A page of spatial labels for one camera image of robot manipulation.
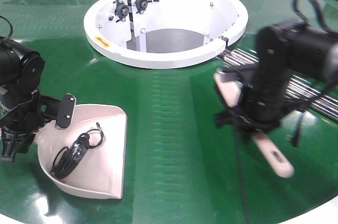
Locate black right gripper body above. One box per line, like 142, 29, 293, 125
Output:
214, 63, 309, 132

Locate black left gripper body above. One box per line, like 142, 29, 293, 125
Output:
1, 89, 61, 162

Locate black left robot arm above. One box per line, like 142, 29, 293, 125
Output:
1, 26, 76, 163

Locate pink dustpan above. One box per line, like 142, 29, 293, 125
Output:
34, 104, 127, 199

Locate pink hand brush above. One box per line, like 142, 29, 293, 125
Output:
213, 72, 294, 178

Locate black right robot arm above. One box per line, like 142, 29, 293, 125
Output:
215, 0, 337, 132

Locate left black bearing block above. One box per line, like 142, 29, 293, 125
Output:
108, 0, 129, 22

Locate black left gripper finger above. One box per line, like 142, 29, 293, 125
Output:
55, 94, 76, 128

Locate black cable bundle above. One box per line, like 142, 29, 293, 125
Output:
50, 122, 105, 180

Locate white inner conveyor ring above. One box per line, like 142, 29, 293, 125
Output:
83, 0, 249, 70

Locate right black bearing block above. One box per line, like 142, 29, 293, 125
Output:
134, 0, 159, 14

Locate orange warning label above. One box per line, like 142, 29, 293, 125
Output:
94, 35, 111, 49

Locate chrome conveyor rollers right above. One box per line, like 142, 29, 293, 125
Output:
215, 47, 338, 122

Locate black bearing block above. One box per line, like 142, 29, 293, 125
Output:
134, 0, 159, 14
108, 0, 129, 22

